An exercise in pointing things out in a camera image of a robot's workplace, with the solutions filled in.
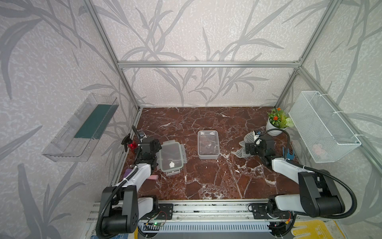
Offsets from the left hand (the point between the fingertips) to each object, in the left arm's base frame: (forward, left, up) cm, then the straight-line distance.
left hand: (148, 142), depth 89 cm
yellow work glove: (-42, -87, -8) cm, 97 cm away
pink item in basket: (-11, -91, +12) cm, 92 cm away
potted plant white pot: (+13, -81, +6) cm, 83 cm away
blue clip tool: (-5, -90, -9) cm, 90 cm away
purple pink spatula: (-25, -10, +14) cm, 31 cm away
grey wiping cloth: (+6, -64, -4) cm, 64 cm away
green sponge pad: (-5, +16, +24) cm, 29 cm away
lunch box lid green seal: (-4, -13, -11) cm, 18 cm away
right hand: (+3, -66, -3) cm, 66 cm away
